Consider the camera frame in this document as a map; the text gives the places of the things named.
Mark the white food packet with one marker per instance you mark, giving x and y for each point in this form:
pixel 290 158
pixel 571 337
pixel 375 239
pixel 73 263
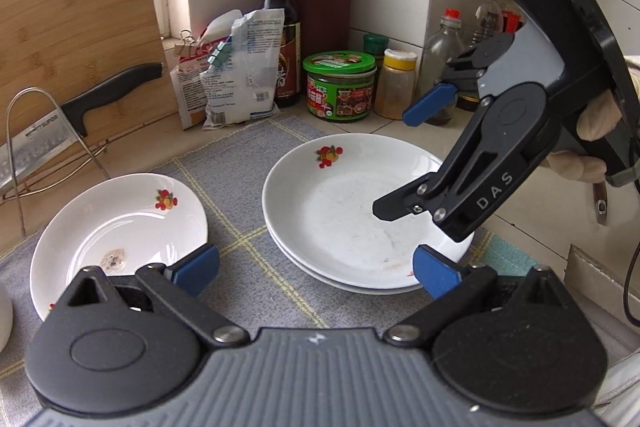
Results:
pixel 245 77

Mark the red printed food packet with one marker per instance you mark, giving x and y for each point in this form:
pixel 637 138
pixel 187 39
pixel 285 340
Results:
pixel 187 82

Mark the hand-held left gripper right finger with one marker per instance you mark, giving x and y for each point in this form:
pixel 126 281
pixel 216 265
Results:
pixel 434 274

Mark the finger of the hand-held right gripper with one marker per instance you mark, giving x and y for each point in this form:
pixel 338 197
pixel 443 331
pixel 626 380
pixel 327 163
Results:
pixel 430 106
pixel 400 206

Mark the yellow lidded spice jar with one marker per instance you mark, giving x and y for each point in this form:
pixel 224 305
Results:
pixel 395 92

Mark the green lidded sauce jar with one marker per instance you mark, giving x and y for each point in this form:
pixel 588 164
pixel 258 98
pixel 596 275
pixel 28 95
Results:
pixel 340 97

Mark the clear bottle brown cap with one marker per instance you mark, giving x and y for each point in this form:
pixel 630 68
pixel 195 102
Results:
pixel 487 12

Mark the white plate two flower prints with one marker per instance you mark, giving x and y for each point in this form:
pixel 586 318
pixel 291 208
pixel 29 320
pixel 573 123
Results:
pixel 350 217

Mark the person's right hand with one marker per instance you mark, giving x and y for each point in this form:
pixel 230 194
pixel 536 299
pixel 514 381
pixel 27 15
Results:
pixel 595 122

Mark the white plate dark stain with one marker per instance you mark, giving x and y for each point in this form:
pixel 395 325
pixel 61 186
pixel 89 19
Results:
pixel 115 227

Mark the dark red knife block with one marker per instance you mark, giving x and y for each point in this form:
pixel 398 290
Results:
pixel 320 7

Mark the white cloth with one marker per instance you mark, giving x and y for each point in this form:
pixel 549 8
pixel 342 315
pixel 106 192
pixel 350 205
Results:
pixel 627 387

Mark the white plate small brown stain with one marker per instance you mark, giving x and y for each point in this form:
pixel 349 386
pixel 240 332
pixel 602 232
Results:
pixel 305 271

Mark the white container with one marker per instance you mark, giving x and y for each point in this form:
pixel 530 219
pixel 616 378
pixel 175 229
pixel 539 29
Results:
pixel 600 277

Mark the metal clip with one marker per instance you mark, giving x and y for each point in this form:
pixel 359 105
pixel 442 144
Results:
pixel 601 220

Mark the white bowl pink flowers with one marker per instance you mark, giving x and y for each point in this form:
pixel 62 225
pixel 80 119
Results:
pixel 4 322

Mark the bamboo cutting board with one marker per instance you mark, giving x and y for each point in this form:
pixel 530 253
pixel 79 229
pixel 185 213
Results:
pixel 75 32

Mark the dark soy sauce bottle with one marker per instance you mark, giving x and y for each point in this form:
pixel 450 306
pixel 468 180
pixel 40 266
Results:
pixel 277 7

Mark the clear bottle red cap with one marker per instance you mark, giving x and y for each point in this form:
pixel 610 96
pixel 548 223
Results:
pixel 440 52

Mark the small green capped bottle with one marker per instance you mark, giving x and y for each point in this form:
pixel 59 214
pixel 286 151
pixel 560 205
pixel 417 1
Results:
pixel 375 44

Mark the teal bag clip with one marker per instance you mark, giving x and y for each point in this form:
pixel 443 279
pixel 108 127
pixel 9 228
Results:
pixel 220 54

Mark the bottle with red label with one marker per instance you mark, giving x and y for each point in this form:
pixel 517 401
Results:
pixel 511 14

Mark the checked blue grey towel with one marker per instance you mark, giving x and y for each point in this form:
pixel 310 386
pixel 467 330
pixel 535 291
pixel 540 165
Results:
pixel 240 207

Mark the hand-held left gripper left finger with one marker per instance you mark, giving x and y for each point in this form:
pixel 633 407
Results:
pixel 197 268

